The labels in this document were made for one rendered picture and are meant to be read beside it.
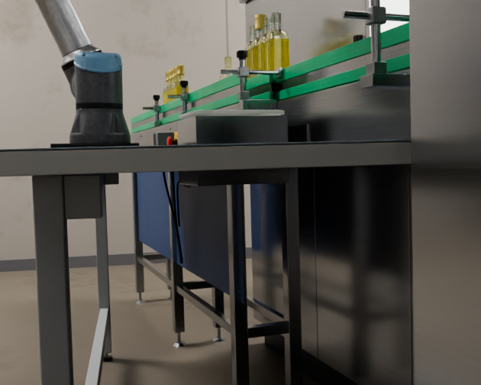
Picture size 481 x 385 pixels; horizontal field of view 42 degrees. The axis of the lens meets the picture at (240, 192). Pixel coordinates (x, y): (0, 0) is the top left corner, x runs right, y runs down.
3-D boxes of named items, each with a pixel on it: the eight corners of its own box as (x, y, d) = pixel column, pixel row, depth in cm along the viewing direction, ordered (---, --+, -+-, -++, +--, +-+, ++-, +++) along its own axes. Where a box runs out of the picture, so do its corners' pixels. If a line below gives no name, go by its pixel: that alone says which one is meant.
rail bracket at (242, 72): (284, 98, 165) (282, 50, 164) (223, 98, 159) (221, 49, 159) (279, 100, 168) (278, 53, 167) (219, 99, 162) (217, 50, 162)
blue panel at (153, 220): (301, 298, 179) (298, 148, 177) (243, 304, 174) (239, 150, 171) (172, 238, 329) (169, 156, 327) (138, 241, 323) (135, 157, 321)
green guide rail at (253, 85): (273, 100, 169) (272, 70, 168) (269, 100, 169) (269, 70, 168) (146, 133, 334) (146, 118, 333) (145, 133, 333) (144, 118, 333)
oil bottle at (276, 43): (291, 105, 178) (289, 28, 177) (272, 105, 176) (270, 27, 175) (283, 106, 183) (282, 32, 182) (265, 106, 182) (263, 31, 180)
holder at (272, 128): (309, 148, 148) (308, 115, 147) (196, 151, 139) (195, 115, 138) (281, 150, 164) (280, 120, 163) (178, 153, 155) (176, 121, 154)
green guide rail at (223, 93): (247, 100, 166) (246, 69, 166) (243, 100, 166) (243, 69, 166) (133, 133, 331) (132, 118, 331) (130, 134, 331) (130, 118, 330)
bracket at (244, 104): (278, 125, 165) (277, 98, 164) (244, 126, 161) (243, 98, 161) (272, 126, 168) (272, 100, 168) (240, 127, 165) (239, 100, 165)
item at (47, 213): (52, 687, 88) (29, 175, 84) (100, 358, 236) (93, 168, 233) (119, 677, 89) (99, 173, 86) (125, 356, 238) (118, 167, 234)
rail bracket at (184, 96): (190, 118, 218) (188, 79, 217) (169, 118, 215) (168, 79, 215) (187, 119, 222) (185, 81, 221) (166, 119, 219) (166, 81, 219)
